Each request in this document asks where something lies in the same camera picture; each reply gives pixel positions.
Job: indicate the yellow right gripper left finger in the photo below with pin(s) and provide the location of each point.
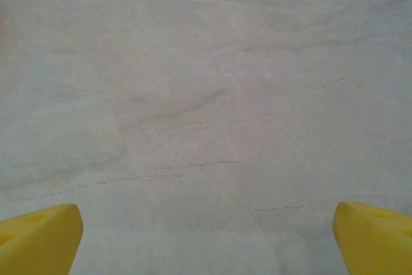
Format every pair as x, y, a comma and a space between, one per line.
38, 242

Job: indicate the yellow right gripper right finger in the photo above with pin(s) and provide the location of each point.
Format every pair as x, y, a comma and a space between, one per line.
373, 242

